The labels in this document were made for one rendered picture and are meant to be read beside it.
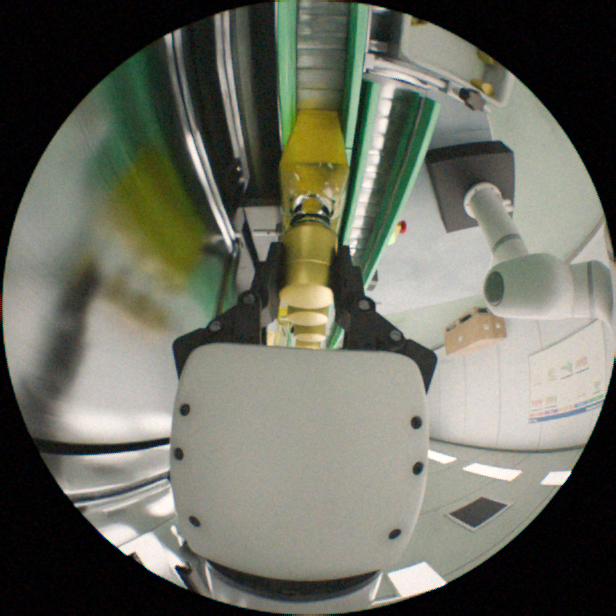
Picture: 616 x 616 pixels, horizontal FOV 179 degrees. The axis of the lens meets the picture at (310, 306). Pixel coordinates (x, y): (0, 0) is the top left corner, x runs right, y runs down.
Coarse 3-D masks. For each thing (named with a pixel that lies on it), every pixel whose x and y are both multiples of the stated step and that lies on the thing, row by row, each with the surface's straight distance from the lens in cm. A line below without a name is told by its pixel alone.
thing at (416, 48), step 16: (416, 32) 50; (432, 32) 52; (448, 32) 54; (400, 48) 41; (416, 48) 49; (432, 48) 50; (448, 48) 52; (464, 48) 55; (416, 64) 42; (432, 64) 50; (448, 64) 52; (464, 64) 54; (480, 64) 56; (464, 80) 53; (496, 80) 54; (512, 80) 53; (496, 96) 52
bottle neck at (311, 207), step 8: (296, 200) 17; (304, 200) 16; (312, 200) 16; (320, 200) 16; (296, 208) 16; (304, 208) 15; (312, 208) 15; (320, 208) 15; (328, 208) 16; (296, 216) 15; (304, 216) 15; (312, 216) 15; (320, 216) 15; (328, 216) 16; (328, 224) 15
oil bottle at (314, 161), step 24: (312, 120) 29; (336, 120) 30; (288, 144) 21; (312, 144) 21; (336, 144) 21; (288, 168) 17; (312, 168) 17; (336, 168) 17; (288, 192) 17; (312, 192) 16; (336, 192) 17; (288, 216) 19; (336, 216) 19
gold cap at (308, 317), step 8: (288, 312) 18; (296, 312) 17; (304, 312) 17; (312, 312) 17; (320, 312) 17; (328, 312) 18; (296, 320) 18; (304, 320) 18; (312, 320) 18; (320, 320) 18
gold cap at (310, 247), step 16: (304, 224) 14; (320, 224) 14; (288, 240) 14; (304, 240) 13; (320, 240) 13; (336, 240) 14; (288, 256) 13; (304, 256) 12; (320, 256) 12; (336, 256) 14; (288, 272) 12; (304, 272) 12; (320, 272) 12; (336, 272) 13; (288, 288) 12; (304, 288) 12; (320, 288) 12; (336, 288) 12; (288, 304) 14; (304, 304) 14; (320, 304) 13
